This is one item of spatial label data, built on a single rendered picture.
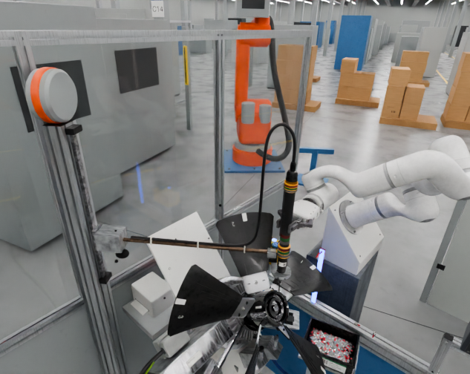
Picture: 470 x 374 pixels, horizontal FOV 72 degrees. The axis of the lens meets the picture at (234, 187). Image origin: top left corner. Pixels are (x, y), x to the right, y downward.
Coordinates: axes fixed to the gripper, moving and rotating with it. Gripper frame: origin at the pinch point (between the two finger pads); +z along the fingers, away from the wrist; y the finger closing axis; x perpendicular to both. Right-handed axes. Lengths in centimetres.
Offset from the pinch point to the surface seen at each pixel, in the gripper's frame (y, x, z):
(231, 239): 19.8, -13.2, 4.7
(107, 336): 55, -61, 43
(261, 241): 10.5, -13.1, -1.8
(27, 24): 281, 55, -34
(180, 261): 34.2, -23.9, 17.8
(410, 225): 3, -147, -299
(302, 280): -3.2, -31.1, -12.4
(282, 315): -7.0, -30.1, 8.0
